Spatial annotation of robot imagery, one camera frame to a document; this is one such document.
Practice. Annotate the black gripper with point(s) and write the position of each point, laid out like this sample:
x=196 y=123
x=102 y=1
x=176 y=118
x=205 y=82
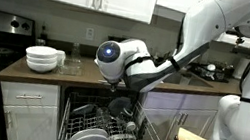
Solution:
x=113 y=87

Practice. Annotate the dark dishwasher tub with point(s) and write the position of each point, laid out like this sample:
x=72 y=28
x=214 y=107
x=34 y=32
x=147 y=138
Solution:
x=71 y=88

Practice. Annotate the grey-blue plastic bowl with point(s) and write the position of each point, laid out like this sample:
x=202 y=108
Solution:
x=118 y=105

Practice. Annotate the dark grey dish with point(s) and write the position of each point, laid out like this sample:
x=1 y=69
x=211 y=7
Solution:
x=83 y=109

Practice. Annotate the small white cup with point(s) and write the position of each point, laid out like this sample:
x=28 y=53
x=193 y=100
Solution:
x=130 y=126

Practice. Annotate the clear glass container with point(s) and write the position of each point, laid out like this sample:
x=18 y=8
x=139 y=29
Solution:
x=70 y=67

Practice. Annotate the clear glass bottle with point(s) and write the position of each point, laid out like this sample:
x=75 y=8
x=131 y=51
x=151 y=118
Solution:
x=76 y=52

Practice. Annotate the white mug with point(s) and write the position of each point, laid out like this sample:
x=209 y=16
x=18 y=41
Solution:
x=61 y=58

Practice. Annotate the white bowl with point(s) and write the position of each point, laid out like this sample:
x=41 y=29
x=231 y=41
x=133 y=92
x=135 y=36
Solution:
x=42 y=51
x=41 y=67
x=41 y=61

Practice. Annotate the white drawer front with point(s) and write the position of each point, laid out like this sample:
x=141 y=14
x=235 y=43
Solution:
x=30 y=90

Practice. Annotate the white sink base cabinet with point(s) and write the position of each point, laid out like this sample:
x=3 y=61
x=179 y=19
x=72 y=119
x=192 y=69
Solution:
x=191 y=119

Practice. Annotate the dark bottle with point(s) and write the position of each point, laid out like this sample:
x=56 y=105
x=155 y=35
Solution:
x=43 y=35

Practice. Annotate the white lower cabinet door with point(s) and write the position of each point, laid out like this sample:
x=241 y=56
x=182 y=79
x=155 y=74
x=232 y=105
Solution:
x=35 y=126

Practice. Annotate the wooden board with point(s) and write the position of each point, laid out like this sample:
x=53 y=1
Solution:
x=192 y=137

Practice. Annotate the black dish drying rack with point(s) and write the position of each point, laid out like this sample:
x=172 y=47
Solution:
x=212 y=73

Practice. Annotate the white paper towel roll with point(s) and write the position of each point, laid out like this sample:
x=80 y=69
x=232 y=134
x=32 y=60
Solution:
x=240 y=68

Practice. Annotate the white wall outlet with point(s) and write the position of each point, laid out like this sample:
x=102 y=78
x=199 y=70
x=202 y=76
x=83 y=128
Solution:
x=89 y=34

